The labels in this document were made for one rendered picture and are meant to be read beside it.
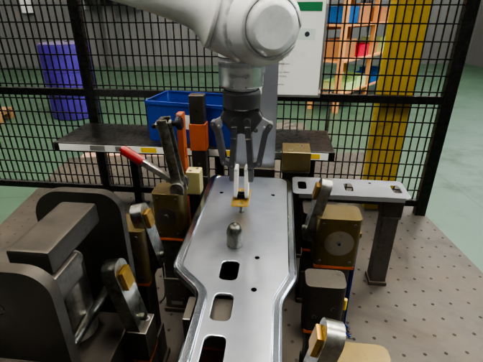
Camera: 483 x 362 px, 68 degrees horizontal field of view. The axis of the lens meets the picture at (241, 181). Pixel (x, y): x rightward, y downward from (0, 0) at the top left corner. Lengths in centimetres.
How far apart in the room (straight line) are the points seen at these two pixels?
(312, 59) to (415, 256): 72
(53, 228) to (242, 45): 32
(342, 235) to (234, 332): 31
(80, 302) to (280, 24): 46
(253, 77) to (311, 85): 61
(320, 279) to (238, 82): 38
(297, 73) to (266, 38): 79
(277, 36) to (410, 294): 86
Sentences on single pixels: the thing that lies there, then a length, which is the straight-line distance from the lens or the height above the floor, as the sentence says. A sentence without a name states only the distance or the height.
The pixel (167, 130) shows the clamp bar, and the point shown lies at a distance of 75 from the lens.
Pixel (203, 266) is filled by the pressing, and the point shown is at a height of 100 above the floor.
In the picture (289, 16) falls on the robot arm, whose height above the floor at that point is 141.
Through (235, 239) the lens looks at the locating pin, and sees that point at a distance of 69.
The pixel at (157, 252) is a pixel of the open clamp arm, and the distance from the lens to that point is 69.
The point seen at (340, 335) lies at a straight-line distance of 44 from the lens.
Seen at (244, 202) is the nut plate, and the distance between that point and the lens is 78.
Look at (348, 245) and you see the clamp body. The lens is 77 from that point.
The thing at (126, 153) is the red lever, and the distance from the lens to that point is 81.
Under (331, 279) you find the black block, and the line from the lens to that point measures 67.
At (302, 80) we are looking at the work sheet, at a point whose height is 120.
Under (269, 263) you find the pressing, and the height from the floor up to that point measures 100.
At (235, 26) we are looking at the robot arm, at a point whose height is 140.
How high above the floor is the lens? 142
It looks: 26 degrees down
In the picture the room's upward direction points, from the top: straight up
